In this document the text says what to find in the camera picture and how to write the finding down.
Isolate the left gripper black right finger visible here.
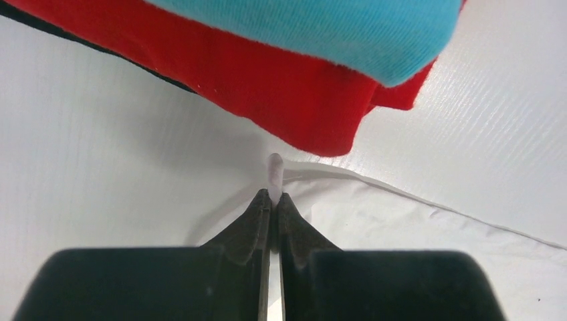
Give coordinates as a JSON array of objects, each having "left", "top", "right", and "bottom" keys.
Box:
[{"left": 275, "top": 194, "right": 504, "bottom": 320}]

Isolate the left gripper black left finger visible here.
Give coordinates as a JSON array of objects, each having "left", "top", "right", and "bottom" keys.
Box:
[{"left": 14, "top": 189, "right": 271, "bottom": 320}]

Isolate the white t shirt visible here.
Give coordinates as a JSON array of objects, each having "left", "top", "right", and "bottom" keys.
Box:
[{"left": 186, "top": 152, "right": 567, "bottom": 321}]

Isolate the folded red t shirt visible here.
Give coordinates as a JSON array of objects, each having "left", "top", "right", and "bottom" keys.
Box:
[{"left": 4, "top": 0, "right": 468, "bottom": 158}]

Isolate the folded cyan t shirt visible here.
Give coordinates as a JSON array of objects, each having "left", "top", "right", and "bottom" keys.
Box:
[{"left": 155, "top": 0, "right": 462, "bottom": 88}]

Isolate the folded black t shirt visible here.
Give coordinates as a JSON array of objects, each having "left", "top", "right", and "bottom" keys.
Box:
[{"left": 1, "top": 1, "right": 197, "bottom": 94}]

